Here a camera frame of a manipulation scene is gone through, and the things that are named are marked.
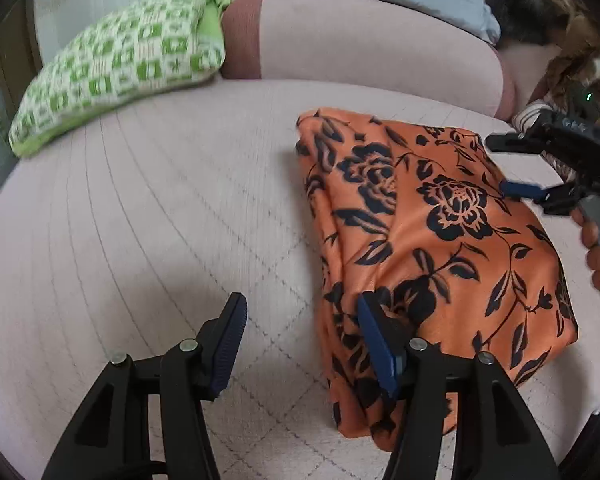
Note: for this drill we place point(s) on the pink bolster cushion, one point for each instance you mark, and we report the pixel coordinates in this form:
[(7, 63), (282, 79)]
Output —
[(360, 50)]

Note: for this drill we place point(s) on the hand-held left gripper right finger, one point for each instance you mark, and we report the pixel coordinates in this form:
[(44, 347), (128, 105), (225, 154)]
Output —
[(375, 340)]

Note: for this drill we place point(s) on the patterned blanket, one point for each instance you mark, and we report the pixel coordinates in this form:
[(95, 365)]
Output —
[(570, 25)]

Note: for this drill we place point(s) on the green checked pillow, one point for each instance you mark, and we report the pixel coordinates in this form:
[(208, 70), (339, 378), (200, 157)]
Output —
[(115, 65)]

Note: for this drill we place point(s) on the person's right hand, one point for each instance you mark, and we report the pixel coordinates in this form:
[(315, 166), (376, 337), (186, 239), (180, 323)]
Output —
[(599, 265)]

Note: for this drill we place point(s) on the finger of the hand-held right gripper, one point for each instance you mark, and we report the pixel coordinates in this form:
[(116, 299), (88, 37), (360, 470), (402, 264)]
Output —
[(525, 190), (510, 142)]

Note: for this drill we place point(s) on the brown wooden wardrobe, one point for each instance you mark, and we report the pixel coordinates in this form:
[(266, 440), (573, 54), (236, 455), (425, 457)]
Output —
[(10, 60)]

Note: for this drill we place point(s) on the orange floral garment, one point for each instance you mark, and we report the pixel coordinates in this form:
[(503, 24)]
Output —
[(455, 270)]

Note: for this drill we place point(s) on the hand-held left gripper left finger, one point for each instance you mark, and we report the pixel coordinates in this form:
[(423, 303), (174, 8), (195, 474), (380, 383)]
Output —
[(227, 345)]

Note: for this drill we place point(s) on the pink quilted mattress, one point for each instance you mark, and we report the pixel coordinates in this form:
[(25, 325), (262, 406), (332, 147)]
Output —
[(155, 210)]

